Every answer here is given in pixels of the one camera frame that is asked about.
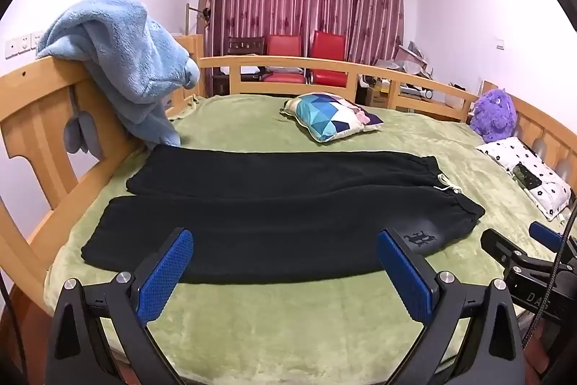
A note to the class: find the cardboard box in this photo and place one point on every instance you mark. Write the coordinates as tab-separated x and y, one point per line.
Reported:
376	96

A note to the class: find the wooden bed frame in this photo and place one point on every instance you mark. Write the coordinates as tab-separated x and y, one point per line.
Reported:
36	96

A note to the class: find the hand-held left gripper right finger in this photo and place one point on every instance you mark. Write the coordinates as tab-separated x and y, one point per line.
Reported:
405	276

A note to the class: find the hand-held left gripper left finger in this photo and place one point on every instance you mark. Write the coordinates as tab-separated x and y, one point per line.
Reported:
164	272

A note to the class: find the green bed blanket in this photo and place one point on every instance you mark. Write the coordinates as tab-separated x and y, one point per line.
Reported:
270	331

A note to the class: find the black pants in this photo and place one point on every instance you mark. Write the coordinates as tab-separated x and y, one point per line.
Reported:
270	222

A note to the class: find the light blue fleece blanket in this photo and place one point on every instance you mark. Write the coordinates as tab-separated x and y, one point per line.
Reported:
121	46

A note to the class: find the geometric print pillow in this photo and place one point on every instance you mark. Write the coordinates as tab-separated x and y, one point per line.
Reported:
324	114

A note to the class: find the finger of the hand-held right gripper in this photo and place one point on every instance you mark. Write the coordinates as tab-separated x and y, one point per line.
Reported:
546	235
500	245

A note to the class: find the white star print pillow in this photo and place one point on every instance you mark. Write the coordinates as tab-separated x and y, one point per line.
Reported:
509	155

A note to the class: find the purple plush toy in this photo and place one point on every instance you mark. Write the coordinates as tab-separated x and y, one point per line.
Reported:
493	114

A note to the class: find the dark wooden chair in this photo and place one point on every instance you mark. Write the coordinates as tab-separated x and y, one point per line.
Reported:
245	46

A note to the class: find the white wall switch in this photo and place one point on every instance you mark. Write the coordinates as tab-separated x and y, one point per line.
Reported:
498	43

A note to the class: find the white wall socket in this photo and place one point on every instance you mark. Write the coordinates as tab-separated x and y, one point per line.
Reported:
37	41
16	46

